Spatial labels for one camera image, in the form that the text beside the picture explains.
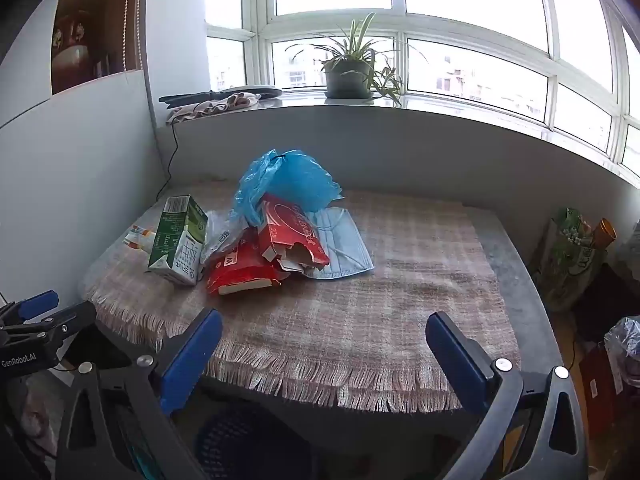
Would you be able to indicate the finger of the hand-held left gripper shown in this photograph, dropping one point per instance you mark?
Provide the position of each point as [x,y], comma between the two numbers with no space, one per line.
[75,316]
[37,304]

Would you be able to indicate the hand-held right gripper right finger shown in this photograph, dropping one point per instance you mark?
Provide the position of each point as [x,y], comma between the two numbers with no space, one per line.
[455,360]

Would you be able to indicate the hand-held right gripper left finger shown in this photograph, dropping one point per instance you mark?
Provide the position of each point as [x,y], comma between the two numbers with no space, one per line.
[190,360]

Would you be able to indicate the red snack packet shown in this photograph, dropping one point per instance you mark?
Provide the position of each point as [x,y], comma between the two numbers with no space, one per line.
[240,270]

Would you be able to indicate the green milk carton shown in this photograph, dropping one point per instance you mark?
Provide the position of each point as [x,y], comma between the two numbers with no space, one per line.
[175,245]

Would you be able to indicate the clear plastic wrapper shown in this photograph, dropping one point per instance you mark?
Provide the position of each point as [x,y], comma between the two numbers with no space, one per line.
[220,235]

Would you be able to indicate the light blue face mask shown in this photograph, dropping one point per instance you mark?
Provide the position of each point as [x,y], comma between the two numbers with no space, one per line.
[345,250]

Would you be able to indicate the torn red cardboard box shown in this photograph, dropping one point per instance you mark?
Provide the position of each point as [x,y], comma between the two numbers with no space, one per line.
[290,230]

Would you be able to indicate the blue plastic bag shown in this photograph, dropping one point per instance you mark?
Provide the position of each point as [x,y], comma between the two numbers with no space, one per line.
[295,180]

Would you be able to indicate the pink plaid fringed blanket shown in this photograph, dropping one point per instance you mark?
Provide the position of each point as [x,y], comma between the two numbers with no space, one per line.
[375,300]

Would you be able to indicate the dark blue basket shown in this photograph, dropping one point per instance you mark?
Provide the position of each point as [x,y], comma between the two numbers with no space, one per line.
[250,440]

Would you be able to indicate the small orange white packet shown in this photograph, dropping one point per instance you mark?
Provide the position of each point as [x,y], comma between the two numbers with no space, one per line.
[137,235]

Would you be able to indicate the green printed bag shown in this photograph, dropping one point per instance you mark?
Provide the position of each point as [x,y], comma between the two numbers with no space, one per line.
[565,260]

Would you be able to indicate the silver plastic bag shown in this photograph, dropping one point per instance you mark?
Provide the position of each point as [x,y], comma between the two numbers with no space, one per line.
[625,340]

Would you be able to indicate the beige cloth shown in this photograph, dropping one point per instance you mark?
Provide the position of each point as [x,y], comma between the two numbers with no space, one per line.
[210,108]

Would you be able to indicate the red white ornament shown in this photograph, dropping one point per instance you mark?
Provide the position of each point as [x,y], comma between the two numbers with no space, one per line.
[70,55]

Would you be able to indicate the black flat racket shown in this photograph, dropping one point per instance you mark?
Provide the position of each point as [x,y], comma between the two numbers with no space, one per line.
[200,96]

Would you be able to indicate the potted spider plant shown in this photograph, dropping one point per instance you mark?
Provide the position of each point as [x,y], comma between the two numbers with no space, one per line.
[347,80]

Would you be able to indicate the white framed window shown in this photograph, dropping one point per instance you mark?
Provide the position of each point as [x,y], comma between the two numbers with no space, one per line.
[400,22]

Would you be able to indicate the wooden wall shelf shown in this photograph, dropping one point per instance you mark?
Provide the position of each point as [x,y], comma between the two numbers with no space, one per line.
[105,5]

